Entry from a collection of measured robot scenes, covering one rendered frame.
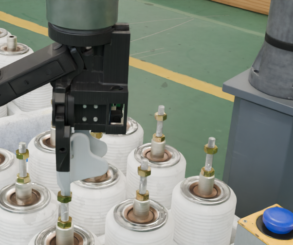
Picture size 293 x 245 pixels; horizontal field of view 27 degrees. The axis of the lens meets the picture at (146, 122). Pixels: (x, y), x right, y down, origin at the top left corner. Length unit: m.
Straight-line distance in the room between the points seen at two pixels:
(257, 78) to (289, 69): 0.07
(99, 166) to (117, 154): 0.34
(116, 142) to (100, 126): 0.36
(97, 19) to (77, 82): 0.08
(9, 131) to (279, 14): 0.57
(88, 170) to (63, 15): 0.19
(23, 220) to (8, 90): 0.24
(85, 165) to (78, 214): 0.23
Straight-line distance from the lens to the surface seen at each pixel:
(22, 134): 1.26
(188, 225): 0.90
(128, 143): 1.04
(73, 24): 0.62
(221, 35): 2.38
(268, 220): 0.74
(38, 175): 1.01
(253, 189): 1.22
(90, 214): 0.91
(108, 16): 0.63
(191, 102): 1.78
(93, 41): 0.63
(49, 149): 0.99
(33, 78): 0.65
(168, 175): 0.96
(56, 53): 0.65
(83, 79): 0.66
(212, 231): 0.90
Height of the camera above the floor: 0.75
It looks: 27 degrees down
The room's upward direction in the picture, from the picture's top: 4 degrees clockwise
